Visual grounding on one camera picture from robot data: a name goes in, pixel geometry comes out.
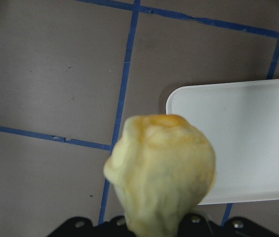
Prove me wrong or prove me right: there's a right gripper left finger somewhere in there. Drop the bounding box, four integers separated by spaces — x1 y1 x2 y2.
47 216 130 237

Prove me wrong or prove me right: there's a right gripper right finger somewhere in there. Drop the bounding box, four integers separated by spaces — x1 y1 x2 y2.
178 211 279 237

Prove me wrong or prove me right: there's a white rectangular tray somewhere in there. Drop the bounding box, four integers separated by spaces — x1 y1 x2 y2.
166 79 279 205

